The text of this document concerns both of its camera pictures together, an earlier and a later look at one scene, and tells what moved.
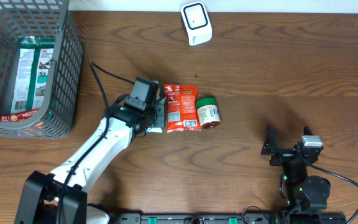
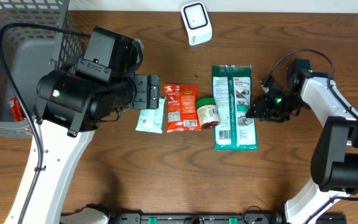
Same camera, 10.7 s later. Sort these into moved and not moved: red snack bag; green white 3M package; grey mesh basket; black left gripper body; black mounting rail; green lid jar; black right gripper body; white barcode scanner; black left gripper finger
Moved: green white 3M package; black right gripper body; black left gripper finger; black left gripper body
Not moved: grey mesh basket; black mounting rail; red snack bag; white barcode scanner; green lid jar
